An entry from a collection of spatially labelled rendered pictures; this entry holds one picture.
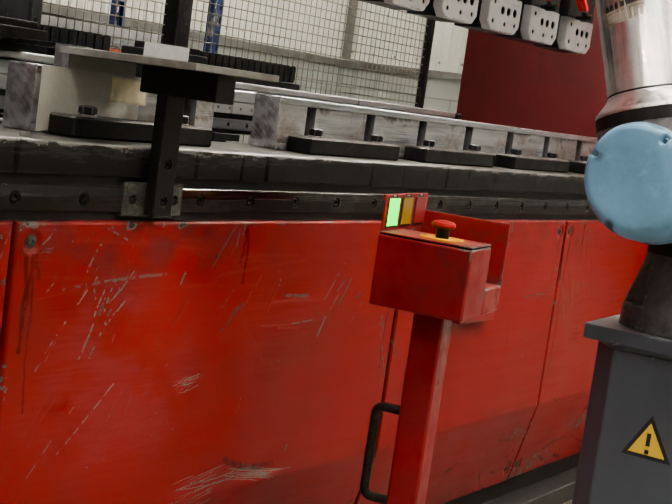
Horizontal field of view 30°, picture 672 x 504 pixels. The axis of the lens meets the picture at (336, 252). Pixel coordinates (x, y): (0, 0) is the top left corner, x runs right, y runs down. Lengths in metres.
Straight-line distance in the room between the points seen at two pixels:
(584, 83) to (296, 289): 1.86
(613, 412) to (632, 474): 0.07
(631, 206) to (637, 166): 0.04
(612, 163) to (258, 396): 1.03
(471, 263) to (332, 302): 0.38
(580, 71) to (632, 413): 2.52
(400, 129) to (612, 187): 1.35
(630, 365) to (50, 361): 0.80
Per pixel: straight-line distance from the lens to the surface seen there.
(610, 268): 3.38
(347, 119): 2.42
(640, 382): 1.40
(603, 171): 1.27
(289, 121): 2.27
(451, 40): 9.89
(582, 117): 3.83
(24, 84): 1.84
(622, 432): 1.41
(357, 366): 2.37
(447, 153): 2.64
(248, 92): 2.58
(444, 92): 9.88
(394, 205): 2.04
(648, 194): 1.26
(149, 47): 1.83
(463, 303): 1.97
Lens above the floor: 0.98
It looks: 7 degrees down
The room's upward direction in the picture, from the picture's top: 8 degrees clockwise
